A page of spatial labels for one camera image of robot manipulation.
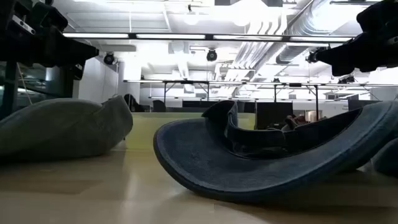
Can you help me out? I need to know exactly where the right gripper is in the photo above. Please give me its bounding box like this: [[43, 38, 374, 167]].
[[315, 0, 398, 77]]

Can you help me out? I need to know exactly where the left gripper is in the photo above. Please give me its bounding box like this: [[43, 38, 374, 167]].
[[0, 0, 100, 81]]

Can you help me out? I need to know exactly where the grey cap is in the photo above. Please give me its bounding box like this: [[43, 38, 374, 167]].
[[0, 95, 134, 162]]

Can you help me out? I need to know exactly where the blue hooded sweatshirt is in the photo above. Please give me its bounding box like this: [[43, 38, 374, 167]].
[[153, 100, 398, 203]]

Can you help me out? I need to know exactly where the black office chair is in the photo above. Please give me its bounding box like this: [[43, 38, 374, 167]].
[[123, 93, 146, 113], [152, 99, 167, 113]]

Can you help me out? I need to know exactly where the person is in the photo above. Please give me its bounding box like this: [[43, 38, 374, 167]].
[[281, 114, 310, 131]]

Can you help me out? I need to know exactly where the yellow plastic bin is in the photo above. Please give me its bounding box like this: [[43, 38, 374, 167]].
[[124, 111, 256, 151]]

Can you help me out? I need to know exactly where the overhead LED light bar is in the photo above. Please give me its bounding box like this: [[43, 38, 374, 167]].
[[62, 32, 355, 44]]

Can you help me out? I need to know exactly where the silver ceiling air duct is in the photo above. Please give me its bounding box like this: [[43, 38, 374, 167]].
[[275, 0, 358, 65]]

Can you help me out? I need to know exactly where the yellow cable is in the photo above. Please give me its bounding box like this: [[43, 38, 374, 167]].
[[16, 62, 34, 105]]

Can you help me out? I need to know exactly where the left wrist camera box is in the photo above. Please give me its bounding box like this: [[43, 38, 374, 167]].
[[11, 14, 36, 35]]

